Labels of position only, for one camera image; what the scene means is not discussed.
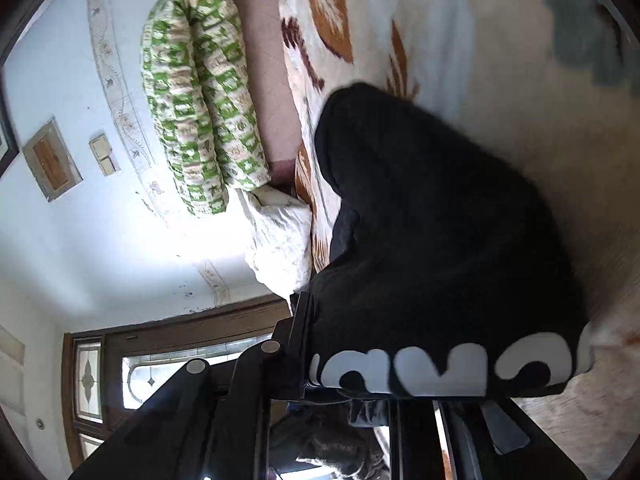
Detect dark cloth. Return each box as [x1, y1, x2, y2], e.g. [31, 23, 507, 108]
[270, 399, 392, 480]

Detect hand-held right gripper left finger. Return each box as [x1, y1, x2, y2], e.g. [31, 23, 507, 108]
[67, 291, 315, 480]

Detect dark picture frame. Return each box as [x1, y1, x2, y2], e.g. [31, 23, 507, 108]
[0, 92, 21, 177]

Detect white pillow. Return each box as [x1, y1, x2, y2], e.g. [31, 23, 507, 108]
[237, 182, 316, 298]

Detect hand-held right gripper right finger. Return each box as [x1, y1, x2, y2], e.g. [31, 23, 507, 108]
[436, 400, 588, 480]

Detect pink bed sheet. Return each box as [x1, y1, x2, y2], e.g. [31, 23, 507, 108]
[220, 0, 323, 196]

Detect leaf print blanket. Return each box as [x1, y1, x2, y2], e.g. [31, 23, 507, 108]
[277, 0, 640, 466]

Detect beige wall switch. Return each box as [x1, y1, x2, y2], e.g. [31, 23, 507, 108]
[89, 132, 122, 177]

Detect stained glass window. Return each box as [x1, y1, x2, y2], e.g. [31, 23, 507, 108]
[61, 294, 296, 468]

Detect black pants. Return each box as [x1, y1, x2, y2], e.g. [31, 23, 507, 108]
[299, 82, 597, 402]

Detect green checked folded quilt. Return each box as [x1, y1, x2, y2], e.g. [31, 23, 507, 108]
[140, 0, 273, 218]

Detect wooden wall box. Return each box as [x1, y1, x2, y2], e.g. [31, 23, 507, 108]
[22, 116, 84, 204]

